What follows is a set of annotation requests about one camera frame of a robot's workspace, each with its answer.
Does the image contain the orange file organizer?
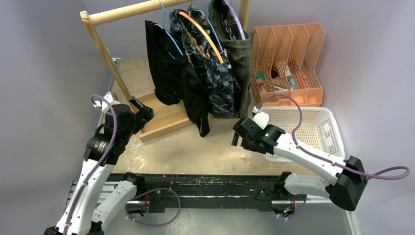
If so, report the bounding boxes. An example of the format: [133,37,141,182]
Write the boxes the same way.
[251,23,325,106]

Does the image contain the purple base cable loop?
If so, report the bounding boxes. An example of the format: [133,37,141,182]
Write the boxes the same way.
[125,187,182,227]

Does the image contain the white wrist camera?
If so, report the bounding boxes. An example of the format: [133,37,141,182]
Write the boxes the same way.
[252,107,269,129]
[91,92,120,113]

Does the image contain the orange hanger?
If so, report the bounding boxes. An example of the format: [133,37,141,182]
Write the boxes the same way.
[178,11,224,64]

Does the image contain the green pink small item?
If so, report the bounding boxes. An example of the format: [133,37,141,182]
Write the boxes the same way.
[256,72,267,93]

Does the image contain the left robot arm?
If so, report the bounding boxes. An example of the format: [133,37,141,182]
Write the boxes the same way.
[44,92,154,235]

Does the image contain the orange camouflage shorts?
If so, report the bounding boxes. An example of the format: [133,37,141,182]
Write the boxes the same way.
[185,31,242,94]

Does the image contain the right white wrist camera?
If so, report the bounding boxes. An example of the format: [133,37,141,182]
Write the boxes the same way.
[252,107,269,129]

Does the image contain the black red small item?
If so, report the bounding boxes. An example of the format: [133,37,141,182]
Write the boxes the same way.
[270,65,279,79]

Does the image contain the light blue wire hanger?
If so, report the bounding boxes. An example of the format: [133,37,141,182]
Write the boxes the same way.
[154,0,184,56]

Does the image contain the dark shark print shorts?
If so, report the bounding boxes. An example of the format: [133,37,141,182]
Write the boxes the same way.
[169,7,239,118]

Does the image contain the lavender wavy hanger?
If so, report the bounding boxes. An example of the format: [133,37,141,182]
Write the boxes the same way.
[221,0,246,40]

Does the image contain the black shorts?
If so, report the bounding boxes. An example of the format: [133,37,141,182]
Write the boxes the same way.
[145,21,210,138]

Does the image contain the orange pink small item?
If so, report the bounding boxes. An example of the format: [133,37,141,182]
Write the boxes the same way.
[296,72,308,89]

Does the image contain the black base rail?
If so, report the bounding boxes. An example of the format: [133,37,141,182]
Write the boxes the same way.
[108,173,312,213]

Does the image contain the white blue marker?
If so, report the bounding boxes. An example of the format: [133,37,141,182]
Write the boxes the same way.
[273,66,297,91]

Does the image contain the white plastic basket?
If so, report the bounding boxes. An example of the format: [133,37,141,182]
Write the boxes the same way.
[259,106,346,158]

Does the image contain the olive green shorts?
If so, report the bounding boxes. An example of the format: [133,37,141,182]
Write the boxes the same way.
[208,0,251,118]

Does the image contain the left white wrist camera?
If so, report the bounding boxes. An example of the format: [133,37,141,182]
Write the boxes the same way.
[91,92,120,113]

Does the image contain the wooden clothes rack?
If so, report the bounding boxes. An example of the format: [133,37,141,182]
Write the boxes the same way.
[79,0,252,142]

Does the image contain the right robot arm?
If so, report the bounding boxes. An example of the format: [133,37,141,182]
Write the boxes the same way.
[233,112,368,211]

